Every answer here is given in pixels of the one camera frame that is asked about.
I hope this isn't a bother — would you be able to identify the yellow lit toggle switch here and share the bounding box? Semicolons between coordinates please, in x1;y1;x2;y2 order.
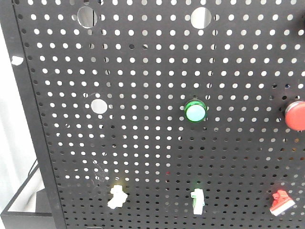
107;185;128;209

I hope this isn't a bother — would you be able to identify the red toggle switch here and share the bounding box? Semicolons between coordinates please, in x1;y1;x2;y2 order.
270;190;295;216

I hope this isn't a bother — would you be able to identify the black perforated pegboard panel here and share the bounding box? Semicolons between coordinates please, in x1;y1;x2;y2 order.
0;0;305;229

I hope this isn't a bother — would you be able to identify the green round push button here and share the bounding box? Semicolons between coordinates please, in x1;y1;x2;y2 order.
184;99;207;123

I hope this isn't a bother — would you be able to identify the red mushroom push button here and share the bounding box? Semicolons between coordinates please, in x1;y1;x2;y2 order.
285;101;305;131

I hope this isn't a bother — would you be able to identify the black electronics box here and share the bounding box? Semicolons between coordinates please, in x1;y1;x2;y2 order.
0;166;56;229

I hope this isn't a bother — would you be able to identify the white green toggle switch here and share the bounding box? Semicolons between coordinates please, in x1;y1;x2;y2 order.
191;188;205;215

